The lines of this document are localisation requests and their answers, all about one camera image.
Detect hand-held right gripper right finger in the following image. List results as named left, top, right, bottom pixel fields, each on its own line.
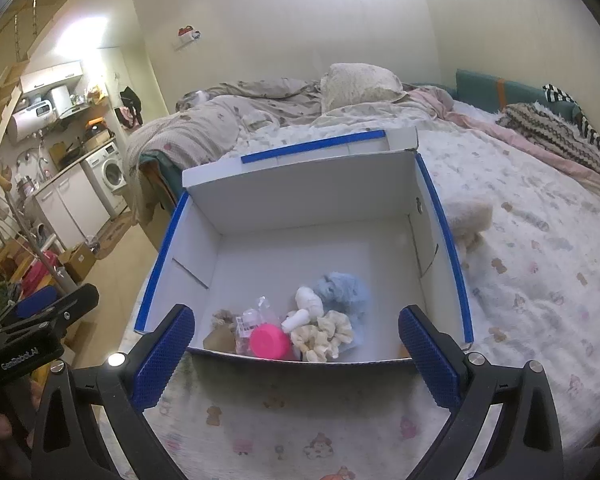
left=398, top=304, right=565, bottom=480

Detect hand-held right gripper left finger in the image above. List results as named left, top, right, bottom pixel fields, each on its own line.
left=30, top=304, right=196, bottom=480

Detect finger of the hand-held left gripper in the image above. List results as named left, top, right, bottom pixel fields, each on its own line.
left=0, top=284, right=100, bottom=327

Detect brown cardboard tag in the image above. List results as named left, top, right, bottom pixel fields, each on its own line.
left=202, top=327, right=237, bottom=355

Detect clear plastic bag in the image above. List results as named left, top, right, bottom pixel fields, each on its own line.
left=235, top=296, right=282, bottom=356

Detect cream ruffled scrunchie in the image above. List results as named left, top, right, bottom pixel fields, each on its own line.
left=290, top=310, right=355, bottom=363

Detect pink round plush ball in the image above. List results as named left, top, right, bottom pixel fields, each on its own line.
left=251, top=324, right=290, bottom=360

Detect white cardboard box blue rim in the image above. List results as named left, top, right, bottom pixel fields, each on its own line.
left=132, top=127, right=476, bottom=365

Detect cardboard box on floor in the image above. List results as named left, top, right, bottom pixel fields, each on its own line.
left=60, top=242, right=97, bottom=282

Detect white kitchen cabinet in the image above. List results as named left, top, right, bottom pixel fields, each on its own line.
left=32, top=162, right=112, bottom=247

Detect white rolled sock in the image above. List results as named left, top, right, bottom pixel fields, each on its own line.
left=295, top=286, right=326, bottom=314

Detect white washing machine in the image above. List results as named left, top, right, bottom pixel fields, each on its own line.
left=82, top=141, right=129, bottom=212

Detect cream plush toy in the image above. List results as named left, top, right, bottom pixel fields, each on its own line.
left=445, top=200, right=494, bottom=254

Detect white water heater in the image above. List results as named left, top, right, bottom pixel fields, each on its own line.
left=5, top=109, right=47, bottom=145

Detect dark hanging clothes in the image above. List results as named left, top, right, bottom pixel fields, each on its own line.
left=117, top=86, right=144, bottom=129

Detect beige printed quilt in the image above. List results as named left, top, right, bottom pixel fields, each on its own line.
left=125, top=79, right=331, bottom=172

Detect pink blanket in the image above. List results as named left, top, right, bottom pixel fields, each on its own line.
left=402, top=85, right=600, bottom=197

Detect green padded headboard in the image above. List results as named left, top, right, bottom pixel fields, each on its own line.
left=455, top=69, right=581, bottom=122

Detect cream textured pillow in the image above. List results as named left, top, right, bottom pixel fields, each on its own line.
left=320, top=63, right=404, bottom=111

